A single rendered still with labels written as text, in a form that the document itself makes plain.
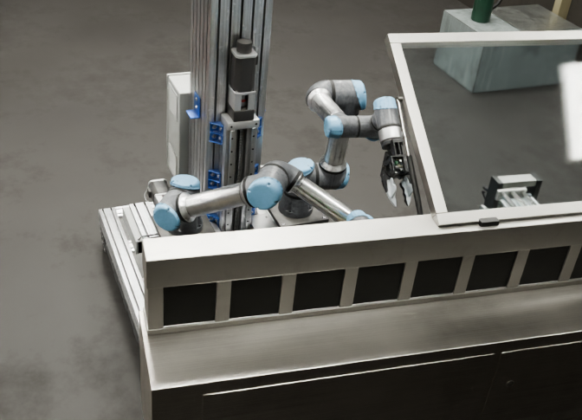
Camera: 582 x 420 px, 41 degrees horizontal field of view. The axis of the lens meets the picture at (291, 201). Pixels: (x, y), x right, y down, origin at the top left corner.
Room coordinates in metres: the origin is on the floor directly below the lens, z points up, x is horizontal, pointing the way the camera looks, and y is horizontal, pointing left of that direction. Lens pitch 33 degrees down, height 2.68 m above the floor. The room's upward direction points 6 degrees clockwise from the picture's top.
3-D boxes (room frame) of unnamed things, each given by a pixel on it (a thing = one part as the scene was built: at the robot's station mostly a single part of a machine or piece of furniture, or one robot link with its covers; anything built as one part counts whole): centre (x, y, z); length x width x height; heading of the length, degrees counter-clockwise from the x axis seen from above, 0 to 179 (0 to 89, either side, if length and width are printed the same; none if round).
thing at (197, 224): (2.56, 0.42, 0.87); 0.15 x 0.15 x 0.10
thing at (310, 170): (2.78, -0.03, 0.98); 0.13 x 0.12 x 0.14; 105
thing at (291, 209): (2.78, -0.02, 0.87); 0.15 x 0.15 x 0.10
